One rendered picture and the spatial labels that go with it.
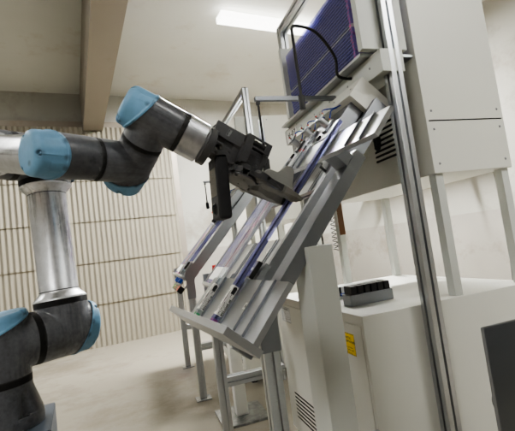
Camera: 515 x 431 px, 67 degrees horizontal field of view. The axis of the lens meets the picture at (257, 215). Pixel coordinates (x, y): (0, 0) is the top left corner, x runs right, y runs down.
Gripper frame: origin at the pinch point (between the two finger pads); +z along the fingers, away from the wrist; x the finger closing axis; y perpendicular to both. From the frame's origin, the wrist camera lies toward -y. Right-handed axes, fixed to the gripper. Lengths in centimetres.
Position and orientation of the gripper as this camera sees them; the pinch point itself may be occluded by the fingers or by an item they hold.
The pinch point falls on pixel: (289, 202)
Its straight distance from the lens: 77.7
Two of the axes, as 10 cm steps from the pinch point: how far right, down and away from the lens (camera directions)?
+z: 8.5, 4.3, 3.2
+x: -4.1, 1.3, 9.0
